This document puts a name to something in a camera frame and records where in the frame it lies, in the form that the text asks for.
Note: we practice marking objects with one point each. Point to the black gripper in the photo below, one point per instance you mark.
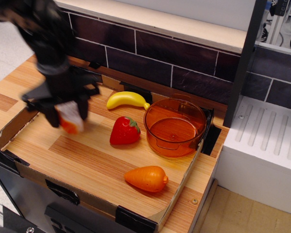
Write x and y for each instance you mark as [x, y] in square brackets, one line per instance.
[73, 84]

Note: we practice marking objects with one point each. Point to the orange white toy sushi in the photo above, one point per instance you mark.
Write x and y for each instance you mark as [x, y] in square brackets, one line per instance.
[69, 117]

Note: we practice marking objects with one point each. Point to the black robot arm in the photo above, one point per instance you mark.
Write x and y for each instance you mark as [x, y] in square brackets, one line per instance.
[44, 29]

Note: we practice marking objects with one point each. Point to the cardboard fence with black tape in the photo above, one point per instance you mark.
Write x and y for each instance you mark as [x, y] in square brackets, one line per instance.
[91, 167]

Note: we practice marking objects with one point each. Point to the transparent orange plastic pot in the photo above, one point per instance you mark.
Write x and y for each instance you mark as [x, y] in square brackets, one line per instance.
[174, 127]

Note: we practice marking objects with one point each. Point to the yellow toy banana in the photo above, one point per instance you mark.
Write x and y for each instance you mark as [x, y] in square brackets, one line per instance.
[127, 98]

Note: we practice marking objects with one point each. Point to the red toy strawberry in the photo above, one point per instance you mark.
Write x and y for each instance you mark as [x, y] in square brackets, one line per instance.
[125, 131]

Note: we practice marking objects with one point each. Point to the orange toy carrot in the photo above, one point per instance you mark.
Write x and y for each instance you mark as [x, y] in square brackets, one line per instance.
[149, 178]

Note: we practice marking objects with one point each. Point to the dark tiled backsplash panel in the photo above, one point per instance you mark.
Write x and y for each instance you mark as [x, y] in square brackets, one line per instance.
[182, 65]

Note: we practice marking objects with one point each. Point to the light wooden shelf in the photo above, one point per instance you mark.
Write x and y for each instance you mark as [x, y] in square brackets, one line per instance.
[207, 34]

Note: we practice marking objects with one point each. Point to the white toy sink drainboard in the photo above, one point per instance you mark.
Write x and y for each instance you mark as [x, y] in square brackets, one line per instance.
[255, 160]

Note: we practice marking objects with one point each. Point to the dark grey vertical post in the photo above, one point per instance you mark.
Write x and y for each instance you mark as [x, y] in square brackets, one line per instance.
[245, 62]

